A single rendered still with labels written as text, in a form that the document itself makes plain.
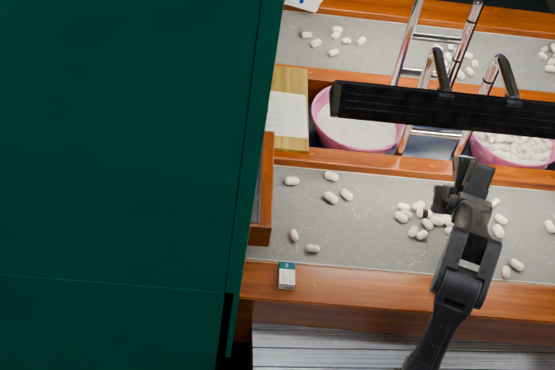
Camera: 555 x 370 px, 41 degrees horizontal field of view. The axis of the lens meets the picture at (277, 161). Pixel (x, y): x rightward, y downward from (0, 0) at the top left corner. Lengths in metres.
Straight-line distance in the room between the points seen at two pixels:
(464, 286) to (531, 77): 1.18
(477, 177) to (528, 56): 0.94
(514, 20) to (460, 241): 1.36
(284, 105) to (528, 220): 0.69
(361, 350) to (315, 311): 0.14
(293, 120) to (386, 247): 0.43
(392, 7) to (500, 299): 1.11
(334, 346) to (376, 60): 0.95
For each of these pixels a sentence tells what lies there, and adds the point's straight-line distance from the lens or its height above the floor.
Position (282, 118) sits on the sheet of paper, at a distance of 1.95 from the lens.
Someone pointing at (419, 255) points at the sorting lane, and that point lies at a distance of 1.78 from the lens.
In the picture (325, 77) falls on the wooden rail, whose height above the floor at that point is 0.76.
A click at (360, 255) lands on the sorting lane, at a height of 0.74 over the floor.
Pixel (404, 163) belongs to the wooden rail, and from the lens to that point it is 1.94.
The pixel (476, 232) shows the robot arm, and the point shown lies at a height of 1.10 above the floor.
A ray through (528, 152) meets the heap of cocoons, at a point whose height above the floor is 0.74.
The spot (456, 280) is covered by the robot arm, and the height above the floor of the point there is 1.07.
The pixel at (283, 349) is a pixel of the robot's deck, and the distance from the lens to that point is 1.66.
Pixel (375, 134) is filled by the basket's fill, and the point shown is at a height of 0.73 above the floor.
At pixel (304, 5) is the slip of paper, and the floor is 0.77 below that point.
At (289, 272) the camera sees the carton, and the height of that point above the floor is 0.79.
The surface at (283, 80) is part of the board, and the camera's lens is 2.07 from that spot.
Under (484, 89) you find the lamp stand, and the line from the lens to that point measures 1.84.
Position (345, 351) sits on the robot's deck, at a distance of 1.68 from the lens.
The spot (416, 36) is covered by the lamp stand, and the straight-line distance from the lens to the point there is 2.01.
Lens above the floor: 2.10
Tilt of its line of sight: 46 degrees down
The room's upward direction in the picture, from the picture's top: 10 degrees clockwise
